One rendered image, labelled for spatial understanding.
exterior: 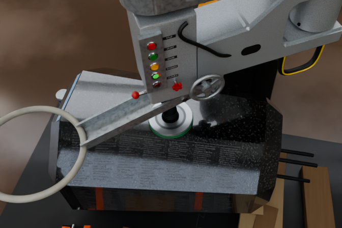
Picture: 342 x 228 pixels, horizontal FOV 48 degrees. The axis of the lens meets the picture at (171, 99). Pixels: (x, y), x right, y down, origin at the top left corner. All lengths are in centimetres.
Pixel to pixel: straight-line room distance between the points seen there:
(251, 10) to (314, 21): 30
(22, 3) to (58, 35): 65
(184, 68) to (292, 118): 163
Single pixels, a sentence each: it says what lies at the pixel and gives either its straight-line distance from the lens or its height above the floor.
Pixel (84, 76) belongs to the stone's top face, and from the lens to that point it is 213.
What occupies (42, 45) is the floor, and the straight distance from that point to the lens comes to 365.
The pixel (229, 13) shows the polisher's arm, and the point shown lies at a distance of 151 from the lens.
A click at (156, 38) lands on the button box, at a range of 127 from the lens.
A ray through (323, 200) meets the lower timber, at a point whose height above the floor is 9.
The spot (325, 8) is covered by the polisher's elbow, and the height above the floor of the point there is 138.
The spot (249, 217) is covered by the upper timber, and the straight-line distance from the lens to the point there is 233.
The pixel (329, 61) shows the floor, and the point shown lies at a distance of 339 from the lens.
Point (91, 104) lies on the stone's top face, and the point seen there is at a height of 83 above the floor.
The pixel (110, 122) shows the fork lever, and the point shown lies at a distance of 178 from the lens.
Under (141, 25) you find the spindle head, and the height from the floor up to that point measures 155.
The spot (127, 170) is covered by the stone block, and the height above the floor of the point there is 68.
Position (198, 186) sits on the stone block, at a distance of 189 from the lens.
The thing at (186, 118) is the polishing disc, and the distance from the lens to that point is 184.
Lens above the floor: 238
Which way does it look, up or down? 53 degrees down
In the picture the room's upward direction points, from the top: 5 degrees counter-clockwise
